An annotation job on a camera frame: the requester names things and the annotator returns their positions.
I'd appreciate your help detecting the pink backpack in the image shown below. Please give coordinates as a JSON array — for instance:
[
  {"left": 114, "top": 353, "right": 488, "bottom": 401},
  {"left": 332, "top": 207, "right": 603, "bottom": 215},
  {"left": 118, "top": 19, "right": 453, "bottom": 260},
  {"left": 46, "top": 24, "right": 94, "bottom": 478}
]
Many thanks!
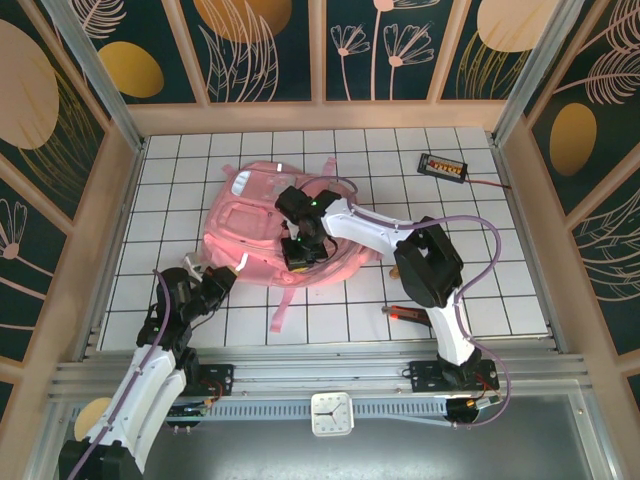
[{"left": 202, "top": 156, "right": 384, "bottom": 334}]

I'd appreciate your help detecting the small controller module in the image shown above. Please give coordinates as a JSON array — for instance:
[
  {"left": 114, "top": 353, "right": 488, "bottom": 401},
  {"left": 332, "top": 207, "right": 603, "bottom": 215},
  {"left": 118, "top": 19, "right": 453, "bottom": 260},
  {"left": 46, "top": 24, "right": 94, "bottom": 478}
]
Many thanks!
[
  {"left": 174, "top": 399, "right": 214, "bottom": 420},
  {"left": 467, "top": 394, "right": 504, "bottom": 412}
]

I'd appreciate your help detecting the yellow round sponge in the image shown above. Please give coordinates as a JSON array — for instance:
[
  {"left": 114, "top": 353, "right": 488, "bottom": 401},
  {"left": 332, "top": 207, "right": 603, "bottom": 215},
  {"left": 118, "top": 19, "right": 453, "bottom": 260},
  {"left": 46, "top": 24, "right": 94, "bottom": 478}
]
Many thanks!
[{"left": 73, "top": 397, "right": 115, "bottom": 440}]

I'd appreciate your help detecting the black circuit board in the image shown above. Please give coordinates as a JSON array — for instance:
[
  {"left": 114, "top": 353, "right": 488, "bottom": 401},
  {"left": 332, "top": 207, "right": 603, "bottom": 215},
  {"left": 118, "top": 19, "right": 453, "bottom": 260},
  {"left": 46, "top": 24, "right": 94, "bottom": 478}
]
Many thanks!
[{"left": 417, "top": 152, "right": 470, "bottom": 185}]

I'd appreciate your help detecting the red black utility knife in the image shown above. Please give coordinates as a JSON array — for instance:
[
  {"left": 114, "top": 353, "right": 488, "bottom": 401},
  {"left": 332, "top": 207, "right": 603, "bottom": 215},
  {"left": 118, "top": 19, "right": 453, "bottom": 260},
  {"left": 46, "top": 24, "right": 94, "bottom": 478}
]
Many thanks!
[{"left": 382, "top": 303, "right": 431, "bottom": 326}]

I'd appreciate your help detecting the white square clock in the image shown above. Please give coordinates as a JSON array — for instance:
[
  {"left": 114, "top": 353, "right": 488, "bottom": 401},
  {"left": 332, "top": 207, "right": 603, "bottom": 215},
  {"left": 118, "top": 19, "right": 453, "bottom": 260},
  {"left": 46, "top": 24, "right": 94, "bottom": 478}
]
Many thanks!
[{"left": 310, "top": 392, "right": 356, "bottom": 438}]

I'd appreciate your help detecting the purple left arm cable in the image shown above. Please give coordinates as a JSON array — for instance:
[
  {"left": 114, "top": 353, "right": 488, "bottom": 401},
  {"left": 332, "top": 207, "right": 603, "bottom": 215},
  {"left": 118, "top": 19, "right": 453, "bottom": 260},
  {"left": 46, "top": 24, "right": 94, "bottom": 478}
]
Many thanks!
[{"left": 64, "top": 269, "right": 174, "bottom": 480}]

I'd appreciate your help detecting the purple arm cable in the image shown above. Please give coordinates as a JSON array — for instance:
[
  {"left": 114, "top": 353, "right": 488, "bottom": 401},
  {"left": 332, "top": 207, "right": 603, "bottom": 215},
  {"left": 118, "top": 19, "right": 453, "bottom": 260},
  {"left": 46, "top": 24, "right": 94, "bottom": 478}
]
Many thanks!
[
  {"left": 299, "top": 174, "right": 511, "bottom": 431},
  {"left": 64, "top": 269, "right": 174, "bottom": 480}
]

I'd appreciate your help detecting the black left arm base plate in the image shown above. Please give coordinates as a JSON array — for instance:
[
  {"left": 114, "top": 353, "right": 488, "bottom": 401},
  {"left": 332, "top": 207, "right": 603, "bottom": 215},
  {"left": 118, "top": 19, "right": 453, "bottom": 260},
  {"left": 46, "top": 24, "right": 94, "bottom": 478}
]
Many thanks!
[{"left": 187, "top": 363, "right": 235, "bottom": 398}]

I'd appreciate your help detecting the grey slotted cable duct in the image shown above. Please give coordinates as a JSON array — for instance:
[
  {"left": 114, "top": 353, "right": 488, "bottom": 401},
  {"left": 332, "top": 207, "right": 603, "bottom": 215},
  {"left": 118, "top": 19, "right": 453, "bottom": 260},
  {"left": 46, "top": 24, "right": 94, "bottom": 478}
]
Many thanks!
[{"left": 72, "top": 397, "right": 449, "bottom": 426}]

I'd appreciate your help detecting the aluminium table rail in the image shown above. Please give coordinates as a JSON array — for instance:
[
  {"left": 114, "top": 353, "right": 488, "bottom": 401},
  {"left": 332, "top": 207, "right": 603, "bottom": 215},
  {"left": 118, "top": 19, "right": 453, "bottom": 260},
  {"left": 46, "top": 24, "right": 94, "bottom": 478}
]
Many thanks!
[{"left": 49, "top": 349, "right": 594, "bottom": 399}]

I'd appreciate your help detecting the red wire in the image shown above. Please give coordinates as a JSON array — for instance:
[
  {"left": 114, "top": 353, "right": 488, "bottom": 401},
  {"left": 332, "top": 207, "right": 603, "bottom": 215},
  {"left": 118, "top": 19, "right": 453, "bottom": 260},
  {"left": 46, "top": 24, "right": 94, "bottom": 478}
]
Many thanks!
[{"left": 467, "top": 175, "right": 512, "bottom": 190}]

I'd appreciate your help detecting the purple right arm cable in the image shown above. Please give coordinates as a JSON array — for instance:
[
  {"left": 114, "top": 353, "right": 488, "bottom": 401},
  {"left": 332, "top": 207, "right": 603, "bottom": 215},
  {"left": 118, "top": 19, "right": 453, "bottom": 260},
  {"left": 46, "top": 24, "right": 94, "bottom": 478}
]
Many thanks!
[{"left": 299, "top": 174, "right": 511, "bottom": 431}]

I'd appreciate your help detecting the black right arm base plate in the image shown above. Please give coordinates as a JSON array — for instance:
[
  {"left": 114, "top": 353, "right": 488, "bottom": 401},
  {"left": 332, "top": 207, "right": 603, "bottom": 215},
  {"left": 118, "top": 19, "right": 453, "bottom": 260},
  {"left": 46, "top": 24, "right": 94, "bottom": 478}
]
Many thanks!
[{"left": 408, "top": 358, "right": 500, "bottom": 394}]

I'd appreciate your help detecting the aluminium frame post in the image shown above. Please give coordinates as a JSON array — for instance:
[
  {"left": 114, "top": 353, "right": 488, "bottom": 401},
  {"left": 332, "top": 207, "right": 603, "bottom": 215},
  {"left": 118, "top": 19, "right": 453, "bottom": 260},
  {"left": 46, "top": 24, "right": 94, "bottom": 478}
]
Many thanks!
[
  {"left": 489, "top": 0, "right": 596, "bottom": 146},
  {"left": 39, "top": 0, "right": 149, "bottom": 154}
]

